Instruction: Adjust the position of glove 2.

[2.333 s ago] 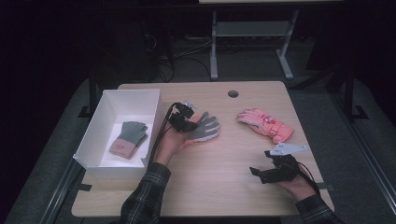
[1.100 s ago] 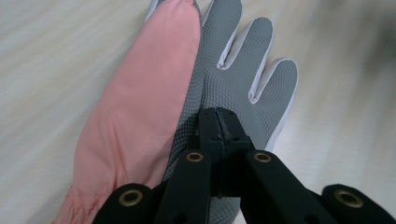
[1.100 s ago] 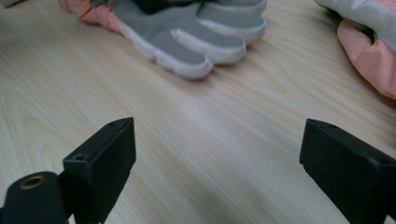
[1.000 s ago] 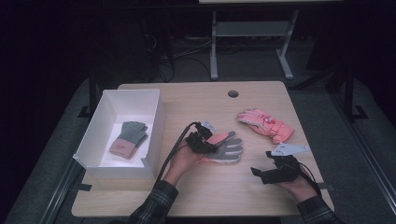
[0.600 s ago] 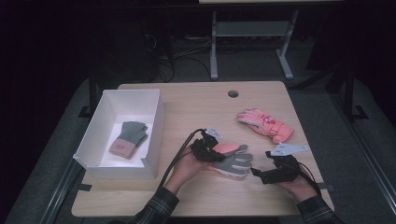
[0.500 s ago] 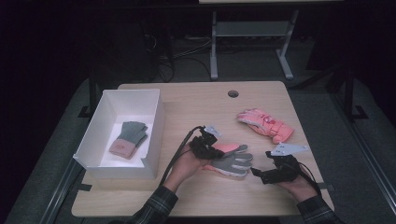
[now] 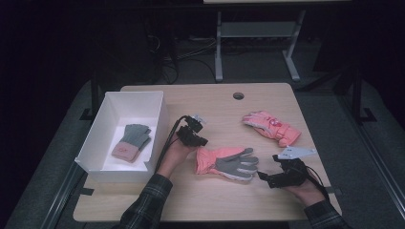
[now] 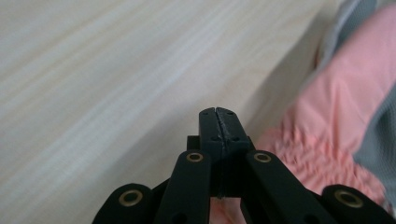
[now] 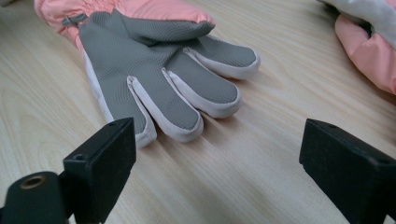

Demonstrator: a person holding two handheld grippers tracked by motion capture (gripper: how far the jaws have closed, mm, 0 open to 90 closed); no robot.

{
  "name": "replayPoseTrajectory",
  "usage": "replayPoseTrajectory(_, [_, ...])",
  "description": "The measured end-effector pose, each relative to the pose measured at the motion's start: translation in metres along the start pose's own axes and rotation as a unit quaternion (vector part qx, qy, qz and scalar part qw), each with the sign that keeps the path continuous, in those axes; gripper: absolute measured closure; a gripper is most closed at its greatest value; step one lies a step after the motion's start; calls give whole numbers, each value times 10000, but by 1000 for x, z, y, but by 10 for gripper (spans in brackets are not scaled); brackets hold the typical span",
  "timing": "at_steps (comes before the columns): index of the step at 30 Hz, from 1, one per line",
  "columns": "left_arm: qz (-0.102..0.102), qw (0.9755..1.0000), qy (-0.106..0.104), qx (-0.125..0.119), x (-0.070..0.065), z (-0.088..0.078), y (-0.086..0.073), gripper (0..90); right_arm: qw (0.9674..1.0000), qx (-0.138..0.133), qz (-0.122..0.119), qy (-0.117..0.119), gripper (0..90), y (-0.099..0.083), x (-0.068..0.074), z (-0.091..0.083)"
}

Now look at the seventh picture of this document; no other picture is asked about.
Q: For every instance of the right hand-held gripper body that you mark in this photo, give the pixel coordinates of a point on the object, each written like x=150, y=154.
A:
x=291, y=173

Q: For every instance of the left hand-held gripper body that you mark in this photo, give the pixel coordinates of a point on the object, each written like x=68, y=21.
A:
x=189, y=133

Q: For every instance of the pink glove grey palm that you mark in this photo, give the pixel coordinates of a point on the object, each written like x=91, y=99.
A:
x=223, y=162

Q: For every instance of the grey knit glove marked cuff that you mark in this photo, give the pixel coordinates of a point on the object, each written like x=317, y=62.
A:
x=133, y=140

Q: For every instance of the white box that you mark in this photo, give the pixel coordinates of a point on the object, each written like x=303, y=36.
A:
x=105, y=140

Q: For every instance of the person's left hand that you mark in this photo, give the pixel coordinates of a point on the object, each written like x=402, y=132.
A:
x=175, y=156

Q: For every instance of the person's right hand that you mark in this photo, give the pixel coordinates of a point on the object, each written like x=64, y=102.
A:
x=307, y=192

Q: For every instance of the pink glove printed back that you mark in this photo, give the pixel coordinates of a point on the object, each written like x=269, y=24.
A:
x=270, y=125

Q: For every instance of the grey metal desk frame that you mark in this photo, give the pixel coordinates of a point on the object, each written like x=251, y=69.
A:
x=254, y=30

